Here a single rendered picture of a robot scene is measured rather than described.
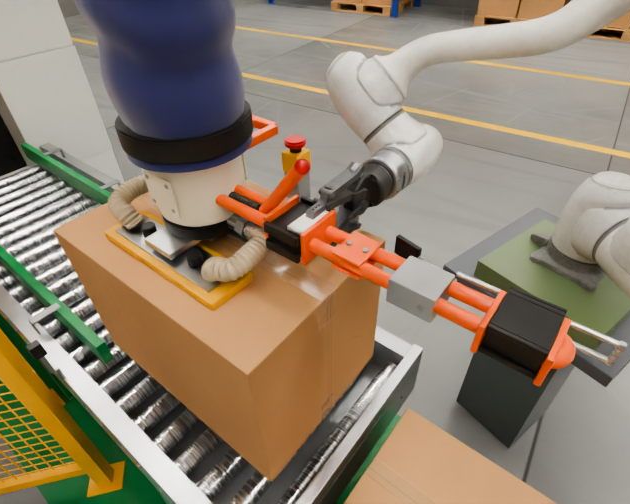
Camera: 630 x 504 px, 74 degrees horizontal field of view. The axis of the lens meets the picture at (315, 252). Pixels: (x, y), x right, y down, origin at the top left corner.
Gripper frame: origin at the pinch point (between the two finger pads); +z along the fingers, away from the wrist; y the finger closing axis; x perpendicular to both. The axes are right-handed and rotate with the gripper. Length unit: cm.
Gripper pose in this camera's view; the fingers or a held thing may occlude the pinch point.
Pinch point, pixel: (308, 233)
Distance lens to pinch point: 67.0
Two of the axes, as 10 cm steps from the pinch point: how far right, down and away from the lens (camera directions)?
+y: 0.2, 7.6, 6.5
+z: -6.2, 5.2, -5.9
